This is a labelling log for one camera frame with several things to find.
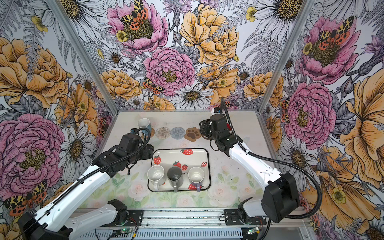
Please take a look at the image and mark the cork paw print coaster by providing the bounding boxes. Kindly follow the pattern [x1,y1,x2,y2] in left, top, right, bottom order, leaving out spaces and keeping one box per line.
[185,127,202,142]

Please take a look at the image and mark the blue mug white inside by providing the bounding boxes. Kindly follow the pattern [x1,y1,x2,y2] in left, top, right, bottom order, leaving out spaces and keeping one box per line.
[138,118,152,133]

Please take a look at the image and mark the grey woven round coaster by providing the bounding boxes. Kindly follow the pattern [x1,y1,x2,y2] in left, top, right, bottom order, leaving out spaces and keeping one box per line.
[170,127,186,140]

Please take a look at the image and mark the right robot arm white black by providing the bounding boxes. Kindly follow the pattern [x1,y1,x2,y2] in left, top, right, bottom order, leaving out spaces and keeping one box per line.
[199,114,300,223]

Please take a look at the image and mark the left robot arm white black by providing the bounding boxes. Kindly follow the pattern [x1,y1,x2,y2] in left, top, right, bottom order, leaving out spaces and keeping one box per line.
[18,128,154,240]

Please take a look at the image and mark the white strawberry tray black rim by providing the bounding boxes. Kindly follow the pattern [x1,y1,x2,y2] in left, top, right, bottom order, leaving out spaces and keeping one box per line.
[147,148,212,192]

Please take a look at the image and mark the grey mug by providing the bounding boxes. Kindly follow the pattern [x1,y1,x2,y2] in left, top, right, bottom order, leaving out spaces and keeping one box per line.
[167,167,184,192]

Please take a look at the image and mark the green circuit board right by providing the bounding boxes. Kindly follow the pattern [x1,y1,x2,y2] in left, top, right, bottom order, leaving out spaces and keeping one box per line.
[247,227,260,235]

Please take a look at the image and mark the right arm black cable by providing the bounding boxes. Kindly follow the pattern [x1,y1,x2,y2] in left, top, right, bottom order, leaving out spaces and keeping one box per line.
[220,98,323,240]

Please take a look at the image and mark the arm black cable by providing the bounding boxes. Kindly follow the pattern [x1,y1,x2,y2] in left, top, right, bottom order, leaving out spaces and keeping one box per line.
[220,98,323,240]
[20,127,151,235]

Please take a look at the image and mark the white mug purple handle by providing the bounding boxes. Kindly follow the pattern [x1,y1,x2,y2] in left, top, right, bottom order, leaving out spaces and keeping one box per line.
[188,167,205,192]

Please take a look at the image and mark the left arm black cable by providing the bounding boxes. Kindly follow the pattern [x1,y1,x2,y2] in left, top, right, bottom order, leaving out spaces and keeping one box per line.
[20,127,151,235]

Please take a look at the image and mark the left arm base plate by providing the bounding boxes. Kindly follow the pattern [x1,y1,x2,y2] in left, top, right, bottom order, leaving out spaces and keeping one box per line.
[112,210,144,227]

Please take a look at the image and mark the aluminium frame rail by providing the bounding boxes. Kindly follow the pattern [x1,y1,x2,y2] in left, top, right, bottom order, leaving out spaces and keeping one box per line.
[70,208,311,229]

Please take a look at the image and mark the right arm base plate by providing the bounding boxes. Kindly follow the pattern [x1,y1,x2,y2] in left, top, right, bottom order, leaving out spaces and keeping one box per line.
[224,209,267,226]

